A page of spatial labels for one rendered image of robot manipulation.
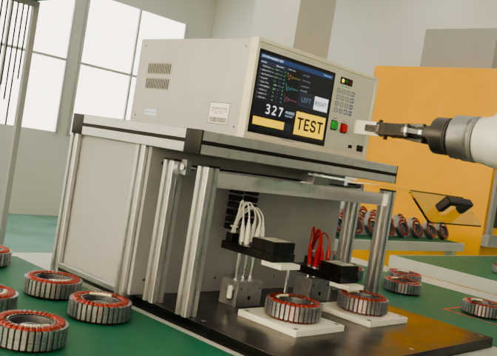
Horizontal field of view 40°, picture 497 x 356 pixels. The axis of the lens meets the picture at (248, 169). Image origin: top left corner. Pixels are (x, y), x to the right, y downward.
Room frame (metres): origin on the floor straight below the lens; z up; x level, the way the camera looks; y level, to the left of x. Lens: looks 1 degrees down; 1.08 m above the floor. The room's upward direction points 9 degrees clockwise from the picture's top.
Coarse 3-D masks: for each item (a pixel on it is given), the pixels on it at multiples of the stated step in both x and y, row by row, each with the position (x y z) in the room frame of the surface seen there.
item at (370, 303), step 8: (344, 296) 1.47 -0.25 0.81; (352, 296) 1.46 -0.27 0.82; (360, 296) 1.53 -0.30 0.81; (368, 296) 1.53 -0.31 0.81; (376, 296) 1.51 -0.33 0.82; (384, 296) 1.51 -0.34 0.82; (344, 304) 1.47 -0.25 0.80; (352, 304) 1.45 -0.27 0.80; (360, 304) 1.45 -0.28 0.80; (368, 304) 1.44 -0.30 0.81; (376, 304) 1.45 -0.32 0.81; (384, 304) 1.46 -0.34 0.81; (360, 312) 1.45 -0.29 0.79; (368, 312) 1.44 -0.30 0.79; (376, 312) 1.45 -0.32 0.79; (384, 312) 1.47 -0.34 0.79
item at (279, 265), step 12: (252, 240) 1.38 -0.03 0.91; (264, 240) 1.35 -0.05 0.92; (276, 240) 1.38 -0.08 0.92; (240, 252) 1.39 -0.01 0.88; (252, 252) 1.37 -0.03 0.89; (264, 252) 1.35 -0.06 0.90; (276, 252) 1.34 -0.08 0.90; (288, 252) 1.37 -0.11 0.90; (252, 264) 1.44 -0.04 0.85; (264, 264) 1.35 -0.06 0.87; (276, 264) 1.33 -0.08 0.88; (288, 264) 1.34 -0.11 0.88; (252, 276) 1.44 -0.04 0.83
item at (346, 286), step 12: (300, 264) 1.59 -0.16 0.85; (312, 264) 1.62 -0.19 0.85; (324, 264) 1.54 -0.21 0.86; (336, 264) 1.52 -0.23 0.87; (348, 264) 1.55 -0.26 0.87; (324, 276) 1.54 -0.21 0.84; (336, 276) 1.51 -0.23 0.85; (348, 276) 1.53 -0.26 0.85; (348, 288) 1.49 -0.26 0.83; (360, 288) 1.53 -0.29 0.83
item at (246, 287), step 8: (224, 280) 1.41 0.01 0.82; (232, 280) 1.39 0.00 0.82; (240, 280) 1.40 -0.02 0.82; (248, 280) 1.42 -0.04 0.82; (256, 280) 1.43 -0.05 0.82; (224, 288) 1.41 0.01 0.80; (240, 288) 1.39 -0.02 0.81; (248, 288) 1.41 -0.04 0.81; (256, 288) 1.42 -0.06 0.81; (224, 296) 1.41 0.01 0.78; (232, 296) 1.39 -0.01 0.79; (240, 296) 1.39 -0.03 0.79; (248, 296) 1.41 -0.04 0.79; (256, 296) 1.43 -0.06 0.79; (232, 304) 1.39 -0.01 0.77; (240, 304) 1.39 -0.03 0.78; (248, 304) 1.41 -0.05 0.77; (256, 304) 1.43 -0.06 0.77
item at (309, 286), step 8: (296, 280) 1.59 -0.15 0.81; (304, 280) 1.57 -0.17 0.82; (312, 280) 1.56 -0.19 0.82; (320, 280) 1.58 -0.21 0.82; (296, 288) 1.58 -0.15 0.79; (304, 288) 1.57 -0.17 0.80; (312, 288) 1.56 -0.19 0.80; (320, 288) 1.58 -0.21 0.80; (328, 288) 1.61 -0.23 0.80; (312, 296) 1.57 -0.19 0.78; (320, 296) 1.59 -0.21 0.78
